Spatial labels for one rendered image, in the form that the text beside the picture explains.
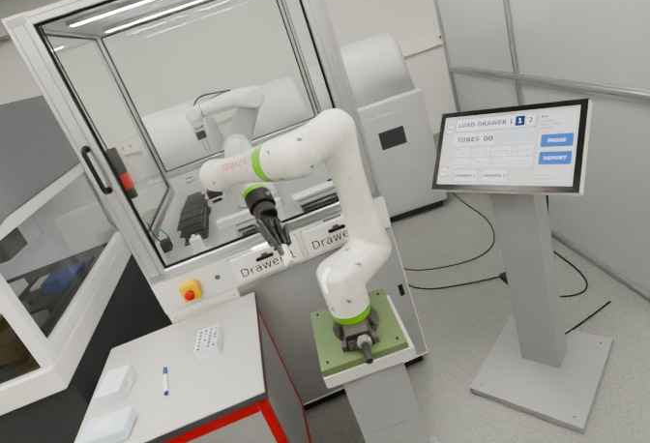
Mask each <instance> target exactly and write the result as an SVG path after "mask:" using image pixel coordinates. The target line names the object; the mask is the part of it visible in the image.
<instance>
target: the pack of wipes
mask: <svg viewBox="0 0 650 443"><path fill-rule="evenodd" d="M135 418H136V413H135V411H134V410H133V408H132V407H127V408H124V409H121V410H117V411H114V412H111V413H107V414H104V415H102V416H99V417H95V418H92V419H90V420H89V421H88V422H87V424H86V426H85V428H84V430H83V432H82V433H81V435H80V437H79V438H78V440H77V442H76V443H117V442H120V441H124V440H126V439H127V438H128V437H129V434H130V432H131V429H132V427H133V423H134V420H135Z"/></svg>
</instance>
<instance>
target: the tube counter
mask: <svg viewBox="0 0 650 443"><path fill-rule="evenodd" d="M535 137H536V130H524V131H509V132H496V133H484V136H483V143H482V144H497V143H517V142H535Z"/></svg>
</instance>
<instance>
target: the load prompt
mask: <svg viewBox="0 0 650 443"><path fill-rule="evenodd" d="M538 113H539V112H529V113H520V114H509V115H499V116H489V117H478V118H468V119H457V125H456V133H459V132H473V131H486V130H500V129H512V128H526V127H537V121H538Z"/></svg>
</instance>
